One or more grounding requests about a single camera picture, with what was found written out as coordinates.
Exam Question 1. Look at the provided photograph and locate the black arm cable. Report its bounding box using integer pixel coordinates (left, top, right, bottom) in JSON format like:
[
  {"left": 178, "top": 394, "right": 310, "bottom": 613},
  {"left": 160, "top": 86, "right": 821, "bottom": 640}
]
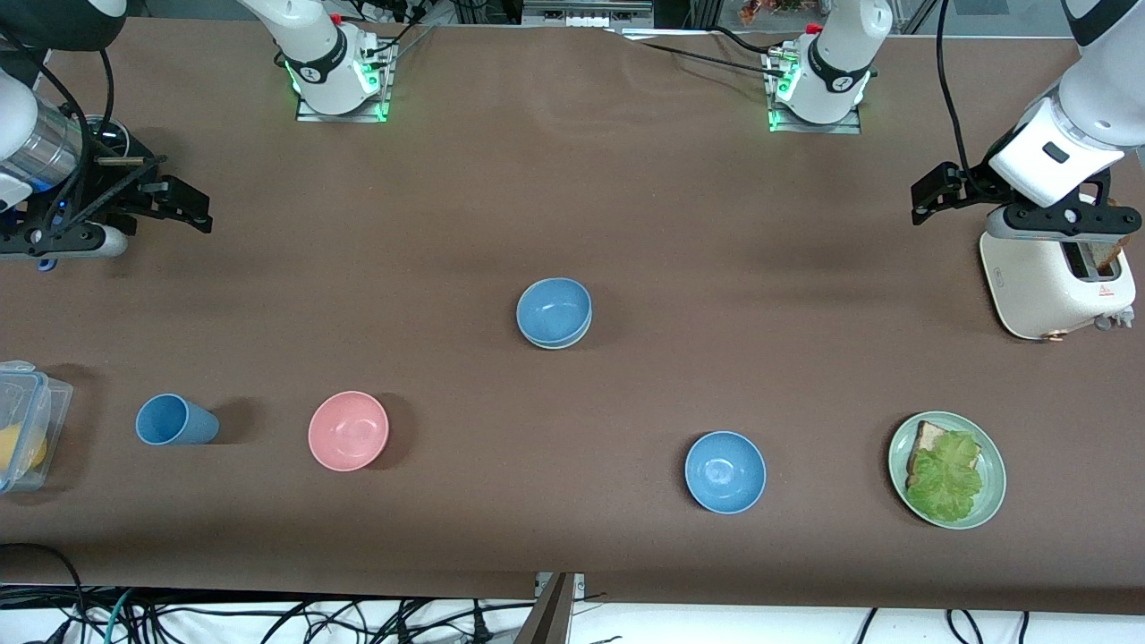
[
  {"left": 934, "top": 0, "right": 974, "bottom": 173},
  {"left": 0, "top": 36, "right": 118, "bottom": 226}
]

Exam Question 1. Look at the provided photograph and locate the green lettuce leaf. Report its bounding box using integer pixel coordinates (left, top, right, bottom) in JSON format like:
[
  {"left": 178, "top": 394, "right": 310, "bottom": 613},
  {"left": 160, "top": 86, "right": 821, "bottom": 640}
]
[{"left": 905, "top": 431, "right": 985, "bottom": 523}]

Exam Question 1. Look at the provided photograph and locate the grey camera stand pole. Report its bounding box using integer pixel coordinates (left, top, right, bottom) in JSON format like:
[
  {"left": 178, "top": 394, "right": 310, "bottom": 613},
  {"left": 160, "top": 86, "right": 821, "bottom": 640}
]
[{"left": 513, "top": 572, "right": 588, "bottom": 644}]

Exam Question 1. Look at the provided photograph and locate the teal floor cable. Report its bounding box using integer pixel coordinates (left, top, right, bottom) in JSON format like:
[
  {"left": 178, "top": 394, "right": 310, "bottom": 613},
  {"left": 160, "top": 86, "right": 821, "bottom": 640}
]
[{"left": 104, "top": 588, "right": 137, "bottom": 644}]

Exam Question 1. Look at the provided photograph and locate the brown tablecloth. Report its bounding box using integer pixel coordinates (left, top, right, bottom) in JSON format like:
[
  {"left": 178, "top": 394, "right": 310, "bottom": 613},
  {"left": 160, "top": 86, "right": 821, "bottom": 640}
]
[{"left": 0, "top": 16, "right": 1145, "bottom": 618}]

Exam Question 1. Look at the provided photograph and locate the light green plate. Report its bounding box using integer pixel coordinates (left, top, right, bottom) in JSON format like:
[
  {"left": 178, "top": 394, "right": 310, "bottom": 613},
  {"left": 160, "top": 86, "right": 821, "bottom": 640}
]
[{"left": 888, "top": 411, "right": 1007, "bottom": 530}]

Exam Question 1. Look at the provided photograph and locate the cream white toaster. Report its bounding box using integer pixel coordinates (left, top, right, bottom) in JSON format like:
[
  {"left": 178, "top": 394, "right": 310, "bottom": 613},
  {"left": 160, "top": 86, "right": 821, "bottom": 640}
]
[{"left": 980, "top": 228, "right": 1139, "bottom": 343}]

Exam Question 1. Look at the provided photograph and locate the pink bowl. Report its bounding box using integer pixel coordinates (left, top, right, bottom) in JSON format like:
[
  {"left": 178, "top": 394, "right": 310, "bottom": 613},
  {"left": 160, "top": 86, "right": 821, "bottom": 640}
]
[{"left": 308, "top": 391, "right": 390, "bottom": 472}]

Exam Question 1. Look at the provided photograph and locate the yellow lemon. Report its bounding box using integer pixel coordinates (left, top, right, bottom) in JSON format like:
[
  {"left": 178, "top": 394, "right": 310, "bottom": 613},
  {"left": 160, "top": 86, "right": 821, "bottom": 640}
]
[{"left": 0, "top": 425, "right": 47, "bottom": 475}]

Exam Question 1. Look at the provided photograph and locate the blue bowl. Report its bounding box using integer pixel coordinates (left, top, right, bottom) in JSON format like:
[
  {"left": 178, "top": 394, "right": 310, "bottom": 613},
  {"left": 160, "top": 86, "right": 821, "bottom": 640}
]
[
  {"left": 516, "top": 277, "right": 593, "bottom": 346},
  {"left": 684, "top": 430, "right": 768, "bottom": 515}
]

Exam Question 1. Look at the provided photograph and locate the clear plastic food container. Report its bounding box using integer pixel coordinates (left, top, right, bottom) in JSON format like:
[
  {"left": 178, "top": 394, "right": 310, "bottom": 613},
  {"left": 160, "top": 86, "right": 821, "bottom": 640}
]
[{"left": 0, "top": 360, "right": 74, "bottom": 495}]

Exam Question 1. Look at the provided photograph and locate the blue plastic cup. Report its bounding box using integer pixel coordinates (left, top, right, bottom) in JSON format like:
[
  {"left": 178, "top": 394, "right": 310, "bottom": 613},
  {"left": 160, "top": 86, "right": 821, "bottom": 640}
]
[{"left": 135, "top": 394, "right": 220, "bottom": 446}]

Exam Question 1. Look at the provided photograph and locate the bread slice under lettuce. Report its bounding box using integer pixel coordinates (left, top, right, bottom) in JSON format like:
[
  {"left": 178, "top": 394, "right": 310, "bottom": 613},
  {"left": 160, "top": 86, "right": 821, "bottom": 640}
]
[{"left": 906, "top": 420, "right": 983, "bottom": 488}]

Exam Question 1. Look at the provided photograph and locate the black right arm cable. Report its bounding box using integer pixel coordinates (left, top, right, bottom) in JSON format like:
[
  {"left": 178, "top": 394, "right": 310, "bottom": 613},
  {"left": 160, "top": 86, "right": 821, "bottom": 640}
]
[{"left": 0, "top": 36, "right": 118, "bottom": 226}]

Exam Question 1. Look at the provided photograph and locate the black table cable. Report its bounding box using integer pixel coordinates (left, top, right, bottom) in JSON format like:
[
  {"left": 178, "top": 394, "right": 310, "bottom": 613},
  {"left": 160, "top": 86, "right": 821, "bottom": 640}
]
[
  {"left": 637, "top": 41, "right": 785, "bottom": 78},
  {"left": 711, "top": 24, "right": 781, "bottom": 56}
]

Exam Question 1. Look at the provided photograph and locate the brown toast slice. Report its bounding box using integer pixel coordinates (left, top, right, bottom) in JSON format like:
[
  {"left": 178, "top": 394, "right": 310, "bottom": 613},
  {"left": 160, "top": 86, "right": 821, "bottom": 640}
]
[{"left": 1085, "top": 199, "right": 1126, "bottom": 275}]

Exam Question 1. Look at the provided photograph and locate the light green bowl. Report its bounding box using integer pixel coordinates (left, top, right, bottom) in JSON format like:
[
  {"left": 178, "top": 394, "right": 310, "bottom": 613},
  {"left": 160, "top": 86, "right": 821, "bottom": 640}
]
[{"left": 518, "top": 318, "right": 592, "bottom": 351}]

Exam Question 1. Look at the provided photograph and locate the black pot blue handle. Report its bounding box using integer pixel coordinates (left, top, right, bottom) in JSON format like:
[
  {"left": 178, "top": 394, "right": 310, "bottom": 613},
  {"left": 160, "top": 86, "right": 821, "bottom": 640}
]
[{"left": 36, "top": 121, "right": 160, "bottom": 272}]

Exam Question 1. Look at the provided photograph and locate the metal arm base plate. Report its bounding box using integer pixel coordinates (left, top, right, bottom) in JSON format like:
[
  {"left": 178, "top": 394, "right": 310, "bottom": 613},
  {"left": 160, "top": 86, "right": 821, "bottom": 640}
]
[
  {"left": 768, "top": 54, "right": 863, "bottom": 135},
  {"left": 295, "top": 54, "right": 392, "bottom": 124}
]

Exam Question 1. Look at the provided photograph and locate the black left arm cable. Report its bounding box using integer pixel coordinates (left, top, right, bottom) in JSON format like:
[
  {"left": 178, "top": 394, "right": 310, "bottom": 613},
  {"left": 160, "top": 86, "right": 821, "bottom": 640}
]
[{"left": 934, "top": 0, "right": 974, "bottom": 173}]

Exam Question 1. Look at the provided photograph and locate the white power strip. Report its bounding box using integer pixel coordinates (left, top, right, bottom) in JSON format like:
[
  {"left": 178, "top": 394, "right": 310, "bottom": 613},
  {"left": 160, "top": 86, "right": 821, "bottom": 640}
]
[{"left": 360, "top": 0, "right": 423, "bottom": 24}]

